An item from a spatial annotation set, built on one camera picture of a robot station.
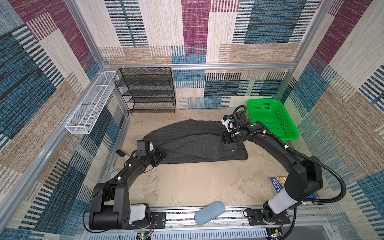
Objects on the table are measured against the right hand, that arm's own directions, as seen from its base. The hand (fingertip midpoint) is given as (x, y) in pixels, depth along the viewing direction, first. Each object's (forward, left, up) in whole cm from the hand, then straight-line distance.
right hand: (223, 140), depth 85 cm
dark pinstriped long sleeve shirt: (+5, +17, -8) cm, 19 cm away
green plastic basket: (+32, -44, -14) cm, 56 cm away
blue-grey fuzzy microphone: (-33, +10, -12) cm, 37 cm away
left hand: (-2, +32, -7) cm, 33 cm away
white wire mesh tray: (+2, +68, +19) cm, 71 cm away
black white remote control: (0, +61, -12) cm, 63 cm away
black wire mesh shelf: (+43, +49, +3) cm, 65 cm away
